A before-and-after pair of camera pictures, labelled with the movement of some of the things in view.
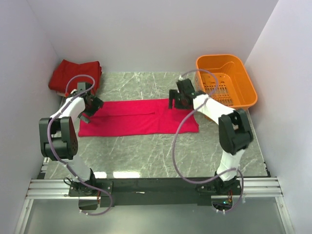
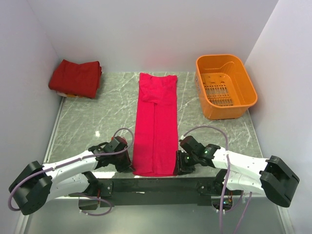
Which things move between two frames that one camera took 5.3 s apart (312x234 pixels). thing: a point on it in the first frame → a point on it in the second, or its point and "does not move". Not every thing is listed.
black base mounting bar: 155,191 does not move
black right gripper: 173,94 → 181,168
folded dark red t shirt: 66,69 does not move
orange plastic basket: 234,89 does not move
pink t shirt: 145,117 → 156,131
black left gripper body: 96,104 → 123,155
